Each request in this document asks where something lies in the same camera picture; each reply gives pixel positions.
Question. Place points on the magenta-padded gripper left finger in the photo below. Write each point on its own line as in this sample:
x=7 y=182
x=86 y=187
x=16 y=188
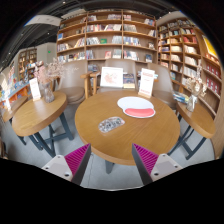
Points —
x=76 y=160

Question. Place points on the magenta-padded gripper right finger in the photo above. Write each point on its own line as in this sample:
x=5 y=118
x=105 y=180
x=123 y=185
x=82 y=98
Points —
x=146 y=160

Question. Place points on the transparent computer mouse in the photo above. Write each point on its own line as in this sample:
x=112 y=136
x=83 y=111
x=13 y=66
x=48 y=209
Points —
x=111 y=124

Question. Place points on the white mouse pad red rest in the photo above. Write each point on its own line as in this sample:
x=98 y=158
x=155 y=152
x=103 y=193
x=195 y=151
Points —
x=133 y=103

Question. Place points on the round wooden side table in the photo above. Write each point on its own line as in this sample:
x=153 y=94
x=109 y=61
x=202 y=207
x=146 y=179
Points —
x=36 y=113
x=196 y=118

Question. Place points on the glass vase pink flowers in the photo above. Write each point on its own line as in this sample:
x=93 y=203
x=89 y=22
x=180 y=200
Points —
x=49 y=95

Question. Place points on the stack of blue books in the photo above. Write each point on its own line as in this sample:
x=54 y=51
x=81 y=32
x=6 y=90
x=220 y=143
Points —
x=180 y=97

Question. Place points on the glass vase dried flowers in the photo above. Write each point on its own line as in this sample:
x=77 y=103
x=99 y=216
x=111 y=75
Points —
x=191 y=103

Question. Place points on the white red table sign stand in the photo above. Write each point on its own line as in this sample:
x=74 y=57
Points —
x=146 y=81

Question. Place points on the beige wooden armchair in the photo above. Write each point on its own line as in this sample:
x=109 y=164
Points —
x=165 y=83
x=116 y=63
x=71 y=80

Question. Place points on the dark blue book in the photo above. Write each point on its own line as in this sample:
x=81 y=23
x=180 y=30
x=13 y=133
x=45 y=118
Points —
x=129 y=80

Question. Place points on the small white sign card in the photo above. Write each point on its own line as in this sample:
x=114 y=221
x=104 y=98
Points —
x=35 y=89

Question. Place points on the white framed flower picture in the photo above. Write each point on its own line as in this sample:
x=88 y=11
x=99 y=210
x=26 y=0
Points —
x=111 y=77

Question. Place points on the narrow wooden bookshelf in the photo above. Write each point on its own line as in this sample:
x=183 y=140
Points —
x=26 y=63

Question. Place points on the curved wooden bookshelf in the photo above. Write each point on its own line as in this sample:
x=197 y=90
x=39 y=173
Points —
x=186 y=53

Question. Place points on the white ceiling panel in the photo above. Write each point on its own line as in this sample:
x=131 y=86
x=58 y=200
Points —
x=43 y=20

